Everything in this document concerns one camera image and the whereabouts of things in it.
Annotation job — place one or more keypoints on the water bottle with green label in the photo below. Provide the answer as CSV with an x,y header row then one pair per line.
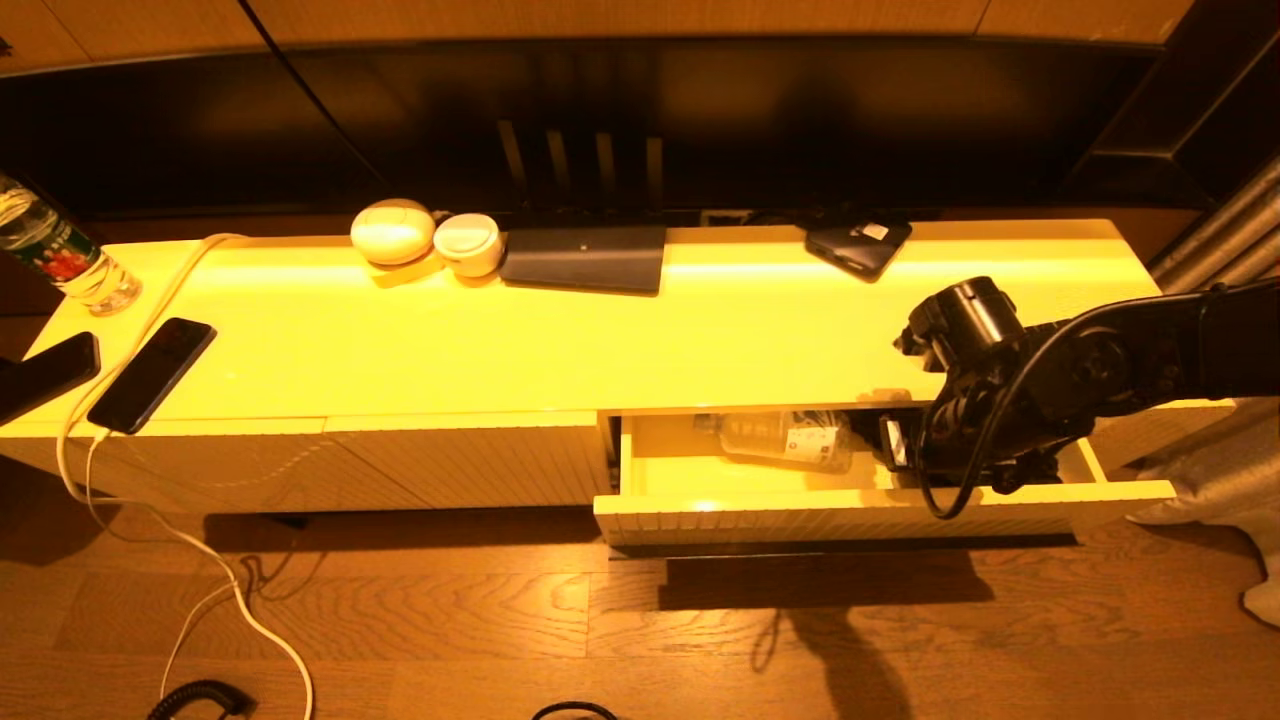
x,y
68,260

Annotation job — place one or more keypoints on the grey curtain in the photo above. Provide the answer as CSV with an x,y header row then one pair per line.
x,y
1220,470

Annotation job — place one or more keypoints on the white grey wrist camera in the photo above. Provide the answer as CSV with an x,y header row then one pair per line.
x,y
895,442

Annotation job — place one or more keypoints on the black smartphone on charger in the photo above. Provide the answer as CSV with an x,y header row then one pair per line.
x,y
150,375

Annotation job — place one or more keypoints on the cabinet drawer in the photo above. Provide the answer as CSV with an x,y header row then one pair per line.
x,y
750,510

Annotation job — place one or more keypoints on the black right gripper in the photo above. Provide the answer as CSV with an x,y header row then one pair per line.
x,y
960,445

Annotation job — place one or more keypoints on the white egg-shaped device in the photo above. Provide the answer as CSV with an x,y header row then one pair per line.
x,y
392,232

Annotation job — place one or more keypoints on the dark wooden shelf unit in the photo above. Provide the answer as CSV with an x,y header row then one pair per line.
x,y
1200,110

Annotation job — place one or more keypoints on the black cabinet foot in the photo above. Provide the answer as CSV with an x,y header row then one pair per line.
x,y
288,521

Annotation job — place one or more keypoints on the cream ribbed cabinet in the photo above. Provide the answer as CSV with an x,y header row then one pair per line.
x,y
450,340

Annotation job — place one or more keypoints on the dark grey flat box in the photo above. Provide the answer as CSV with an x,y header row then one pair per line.
x,y
585,258

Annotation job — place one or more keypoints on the small black flat device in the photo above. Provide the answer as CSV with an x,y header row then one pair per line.
x,y
855,250

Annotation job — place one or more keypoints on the clear bottle with white cap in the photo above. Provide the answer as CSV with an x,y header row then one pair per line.
x,y
790,440

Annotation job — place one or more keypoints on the black flat television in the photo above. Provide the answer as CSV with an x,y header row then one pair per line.
x,y
700,120

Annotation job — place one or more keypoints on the white round lidded jar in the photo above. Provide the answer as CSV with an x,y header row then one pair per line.
x,y
467,244

